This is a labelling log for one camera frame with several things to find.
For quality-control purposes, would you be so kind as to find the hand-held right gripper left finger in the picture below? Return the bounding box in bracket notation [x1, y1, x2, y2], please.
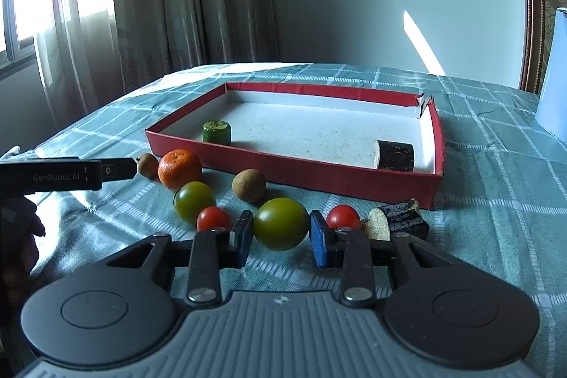
[104, 210, 254, 309]

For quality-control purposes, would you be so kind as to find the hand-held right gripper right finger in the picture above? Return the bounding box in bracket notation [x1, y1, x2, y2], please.
[309, 210, 457, 309]

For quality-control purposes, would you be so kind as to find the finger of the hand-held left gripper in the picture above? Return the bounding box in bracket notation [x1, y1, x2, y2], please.
[100, 158, 138, 182]

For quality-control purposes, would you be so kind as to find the red cherry tomato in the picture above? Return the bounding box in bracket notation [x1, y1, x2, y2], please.
[325, 204, 362, 230]
[197, 206, 232, 232]

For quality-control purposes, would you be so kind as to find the large green tomato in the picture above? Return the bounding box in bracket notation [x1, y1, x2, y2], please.
[253, 197, 310, 252]

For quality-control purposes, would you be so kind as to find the orange tangerine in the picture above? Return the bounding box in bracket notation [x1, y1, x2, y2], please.
[158, 149, 203, 191]

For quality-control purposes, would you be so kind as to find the red cardboard box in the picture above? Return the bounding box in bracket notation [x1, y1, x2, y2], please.
[145, 82, 445, 210]

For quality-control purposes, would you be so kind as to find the small green tomato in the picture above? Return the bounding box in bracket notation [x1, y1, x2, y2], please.
[174, 181, 217, 224]

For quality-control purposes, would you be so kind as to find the dark sugarcane piece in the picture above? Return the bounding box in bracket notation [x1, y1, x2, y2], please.
[362, 200, 430, 241]
[373, 140, 415, 172]

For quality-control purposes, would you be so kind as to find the green cucumber piece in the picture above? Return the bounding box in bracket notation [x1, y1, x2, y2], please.
[203, 120, 233, 146]

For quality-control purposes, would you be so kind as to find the sheer white curtain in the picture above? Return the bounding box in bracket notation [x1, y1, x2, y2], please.
[9, 0, 122, 131]

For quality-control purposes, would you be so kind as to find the teal checked cloth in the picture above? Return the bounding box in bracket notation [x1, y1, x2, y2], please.
[0, 63, 567, 378]

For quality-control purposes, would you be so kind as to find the blue kettle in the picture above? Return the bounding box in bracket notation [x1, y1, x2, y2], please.
[534, 7, 567, 140]

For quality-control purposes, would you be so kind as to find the brown wooden headboard frame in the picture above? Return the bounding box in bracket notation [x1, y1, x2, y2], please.
[516, 0, 567, 95]

